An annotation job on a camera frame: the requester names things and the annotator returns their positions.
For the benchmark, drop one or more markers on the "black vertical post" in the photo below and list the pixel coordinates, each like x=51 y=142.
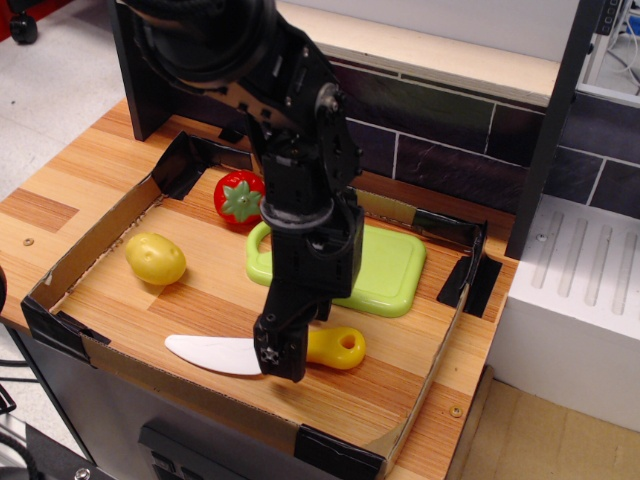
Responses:
x=577 y=48

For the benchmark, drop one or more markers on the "cardboard fence with black tape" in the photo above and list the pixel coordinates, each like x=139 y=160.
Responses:
x=96 y=332

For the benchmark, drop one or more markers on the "white toy sink drainboard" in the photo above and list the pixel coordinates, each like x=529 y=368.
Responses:
x=569 y=331

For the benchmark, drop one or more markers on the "green plastic cutting board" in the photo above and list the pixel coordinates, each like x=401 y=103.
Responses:
x=390 y=271

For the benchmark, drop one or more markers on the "black shelf support panel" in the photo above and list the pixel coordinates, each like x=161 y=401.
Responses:
x=148 y=96

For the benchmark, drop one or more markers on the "yellow toy potato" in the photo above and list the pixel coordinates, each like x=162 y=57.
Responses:
x=155 y=259

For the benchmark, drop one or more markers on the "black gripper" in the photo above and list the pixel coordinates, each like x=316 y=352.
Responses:
x=312 y=265

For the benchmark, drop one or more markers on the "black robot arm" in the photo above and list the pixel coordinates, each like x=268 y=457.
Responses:
x=245 y=55

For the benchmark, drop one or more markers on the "red toy tomato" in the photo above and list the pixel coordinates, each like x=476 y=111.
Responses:
x=238 y=197

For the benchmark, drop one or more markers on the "yellow handled white toy knife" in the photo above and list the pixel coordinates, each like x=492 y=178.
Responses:
x=340 y=348

